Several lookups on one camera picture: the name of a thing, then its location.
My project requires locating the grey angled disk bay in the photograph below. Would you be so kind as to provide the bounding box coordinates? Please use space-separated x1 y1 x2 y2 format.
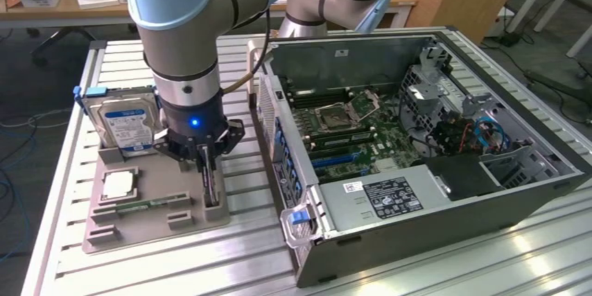
479 143 562 190

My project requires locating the graphics card with metal bracket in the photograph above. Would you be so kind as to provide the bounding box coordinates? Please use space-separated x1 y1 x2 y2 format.
198 145 223 207

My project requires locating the green motherboard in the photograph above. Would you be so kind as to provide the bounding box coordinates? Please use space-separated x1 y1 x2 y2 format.
277 76 434 184

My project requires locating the white floor cable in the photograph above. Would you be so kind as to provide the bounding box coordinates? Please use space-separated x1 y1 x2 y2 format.
0 108 71 130

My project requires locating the black wire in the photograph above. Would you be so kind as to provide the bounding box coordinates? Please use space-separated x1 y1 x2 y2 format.
393 94 441 158

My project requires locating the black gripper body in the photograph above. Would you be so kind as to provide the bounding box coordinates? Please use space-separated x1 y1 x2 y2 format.
159 92 231 146

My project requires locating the black power adapter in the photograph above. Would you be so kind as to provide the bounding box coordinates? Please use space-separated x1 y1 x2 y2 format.
494 32 525 47

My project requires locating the blue floor cable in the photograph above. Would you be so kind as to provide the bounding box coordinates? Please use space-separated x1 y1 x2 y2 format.
0 125 38 262

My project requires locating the hard disk with blue rails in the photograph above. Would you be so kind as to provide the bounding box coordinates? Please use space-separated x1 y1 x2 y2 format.
73 82 163 155

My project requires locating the perforated metal disk bay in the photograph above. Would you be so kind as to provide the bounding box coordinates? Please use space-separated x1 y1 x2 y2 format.
398 63 469 137

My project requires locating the grey power supply unit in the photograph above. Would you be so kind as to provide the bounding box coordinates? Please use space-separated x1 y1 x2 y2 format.
318 165 454 234

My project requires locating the blue wire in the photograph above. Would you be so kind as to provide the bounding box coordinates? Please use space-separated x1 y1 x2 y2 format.
475 115 513 155

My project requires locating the green RAM stick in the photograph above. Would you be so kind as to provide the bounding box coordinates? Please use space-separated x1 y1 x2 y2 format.
114 195 177 212

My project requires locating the black stand base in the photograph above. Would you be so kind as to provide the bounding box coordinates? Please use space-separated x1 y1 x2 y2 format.
30 25 98 65

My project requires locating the black RAM slot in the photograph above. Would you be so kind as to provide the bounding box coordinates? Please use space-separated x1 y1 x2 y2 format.
293 101 350 109
286 87 346 96
290 96 349 105
287 92 347 101

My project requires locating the red wire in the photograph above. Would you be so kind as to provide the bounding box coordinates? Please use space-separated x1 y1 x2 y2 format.
459 121 479 154

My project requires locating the dark brown fixture rail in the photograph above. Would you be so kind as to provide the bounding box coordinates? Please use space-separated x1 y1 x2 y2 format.
249 92 289 217

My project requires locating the open black PC case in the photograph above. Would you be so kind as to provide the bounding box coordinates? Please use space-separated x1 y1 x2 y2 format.
253 28 592 288

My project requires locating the silver CPU chip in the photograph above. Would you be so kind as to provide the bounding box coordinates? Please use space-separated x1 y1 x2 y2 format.
102 172 139 200

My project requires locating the metal socket cover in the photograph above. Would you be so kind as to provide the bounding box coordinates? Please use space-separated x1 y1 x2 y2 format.
346 87 385 126

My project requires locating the blue expansion slot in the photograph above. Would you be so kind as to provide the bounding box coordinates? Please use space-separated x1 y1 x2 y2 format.
310 152 365 169

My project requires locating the beige corner fixture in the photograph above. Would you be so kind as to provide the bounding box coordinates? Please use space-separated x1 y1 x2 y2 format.
247 38 271 94

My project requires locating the grey parts rack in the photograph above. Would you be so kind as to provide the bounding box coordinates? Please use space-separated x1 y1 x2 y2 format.
82 129 235 255

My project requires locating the grey case handle blue latch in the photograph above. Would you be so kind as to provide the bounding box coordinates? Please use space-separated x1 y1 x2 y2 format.
281 204 326 249

